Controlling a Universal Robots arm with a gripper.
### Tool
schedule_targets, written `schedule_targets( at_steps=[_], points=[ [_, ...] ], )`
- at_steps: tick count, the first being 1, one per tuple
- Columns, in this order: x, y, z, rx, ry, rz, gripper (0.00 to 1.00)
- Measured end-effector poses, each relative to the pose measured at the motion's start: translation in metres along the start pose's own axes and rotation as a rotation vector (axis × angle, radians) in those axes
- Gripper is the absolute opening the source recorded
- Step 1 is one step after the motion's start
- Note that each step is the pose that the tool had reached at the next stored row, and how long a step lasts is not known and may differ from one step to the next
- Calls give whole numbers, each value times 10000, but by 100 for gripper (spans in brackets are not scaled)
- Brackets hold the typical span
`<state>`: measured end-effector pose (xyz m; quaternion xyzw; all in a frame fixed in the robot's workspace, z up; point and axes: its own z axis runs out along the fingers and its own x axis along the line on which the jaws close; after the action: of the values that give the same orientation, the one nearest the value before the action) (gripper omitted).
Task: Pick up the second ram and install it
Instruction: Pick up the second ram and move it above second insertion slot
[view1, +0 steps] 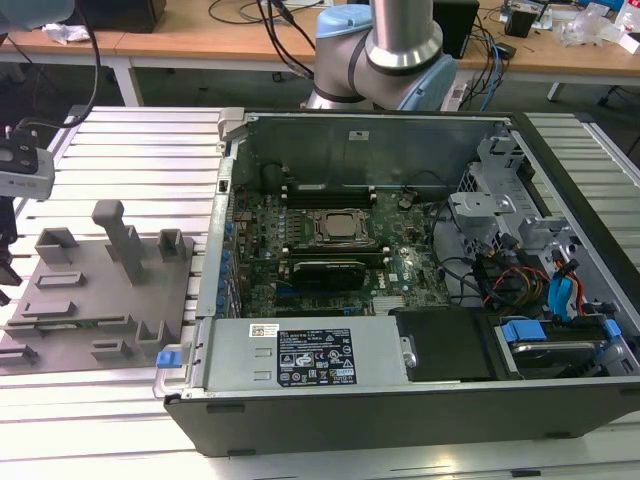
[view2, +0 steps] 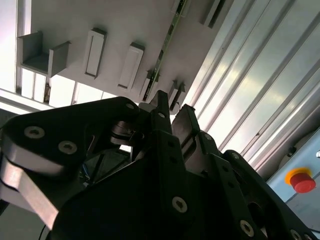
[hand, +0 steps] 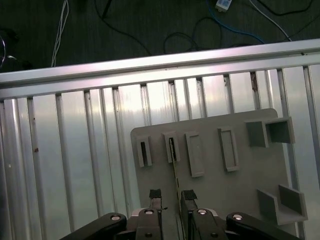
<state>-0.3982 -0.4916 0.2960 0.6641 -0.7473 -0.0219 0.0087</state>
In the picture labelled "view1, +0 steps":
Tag black graphics card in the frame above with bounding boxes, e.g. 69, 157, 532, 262
291, 258, 367, 292

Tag green motherboard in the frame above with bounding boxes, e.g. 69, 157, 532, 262
227, 187, 451, 319

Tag black PC case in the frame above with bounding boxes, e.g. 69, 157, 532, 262
162, 107, 640, 457

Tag small black box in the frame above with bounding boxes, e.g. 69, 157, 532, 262
503, 7, 539, 37

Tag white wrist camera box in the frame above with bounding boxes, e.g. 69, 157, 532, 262
0, 123, 55, 202

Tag crumpled white paper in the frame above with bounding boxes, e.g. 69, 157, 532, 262
41, 19, 94, 45

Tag white power strip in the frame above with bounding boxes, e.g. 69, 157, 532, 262
442, 82, 470, 112

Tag metal socket cover frame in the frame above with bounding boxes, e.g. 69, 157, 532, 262
312, 207, 380, 246

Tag black speaker box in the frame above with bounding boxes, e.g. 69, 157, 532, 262
432, 0, 481, 60

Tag green RAM stick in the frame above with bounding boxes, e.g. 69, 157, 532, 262
292, 253, 385, 265
37, 321, 101, 331

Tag blue flat wire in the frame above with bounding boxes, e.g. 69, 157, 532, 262
547, 269, 581, 324

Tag black plastic shroud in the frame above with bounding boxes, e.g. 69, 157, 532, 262
388, 305, 499, 385

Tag silver heat sink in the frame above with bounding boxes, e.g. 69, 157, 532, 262
372, 298, 407, 316

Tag grey parts rack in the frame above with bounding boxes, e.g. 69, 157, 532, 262
0, 199, 197, 376

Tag hard disk in blue carrier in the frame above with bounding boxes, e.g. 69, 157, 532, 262
494, 319, 624, 381

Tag silver metal drive cage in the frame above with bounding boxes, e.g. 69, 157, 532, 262
447, 133, 626, 321

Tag clear plastic bags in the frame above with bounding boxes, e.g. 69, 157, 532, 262
552, 2, 619, 49

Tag grey power supply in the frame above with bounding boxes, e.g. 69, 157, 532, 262
197, 314, 416, 394

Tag white red carton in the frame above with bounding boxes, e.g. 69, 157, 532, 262
617, 0, 640, 54

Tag wooden desk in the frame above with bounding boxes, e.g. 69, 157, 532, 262
0, 0, 640, 109

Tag black camera cable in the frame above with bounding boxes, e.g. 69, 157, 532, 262
9, 0, 101, 139

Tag red yellow wire bundle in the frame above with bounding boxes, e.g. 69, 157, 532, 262
492, 264, 551, 311

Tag RAM slot with white clips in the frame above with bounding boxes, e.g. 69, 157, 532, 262
284, 182, 376, 191
283, 247, 389, 256
285, 257, 392, 267
285, 194, 377, 203

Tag silver CPU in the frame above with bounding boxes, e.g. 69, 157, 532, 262
322, 212, 366, 240

